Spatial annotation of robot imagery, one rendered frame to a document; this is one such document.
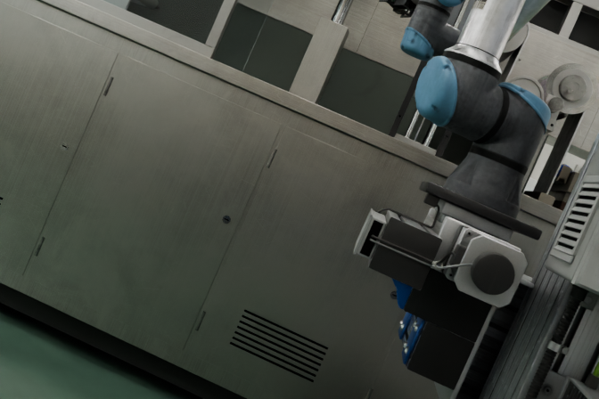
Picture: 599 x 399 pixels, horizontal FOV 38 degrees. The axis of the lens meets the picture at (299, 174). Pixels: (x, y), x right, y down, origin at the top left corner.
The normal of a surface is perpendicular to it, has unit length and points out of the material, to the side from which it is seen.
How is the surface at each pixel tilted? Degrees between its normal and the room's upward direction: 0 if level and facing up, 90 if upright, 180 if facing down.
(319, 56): 90
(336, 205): 90
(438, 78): 98
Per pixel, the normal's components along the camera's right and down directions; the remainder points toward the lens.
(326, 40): -0.09, 0.00
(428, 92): -0.91, -0.24
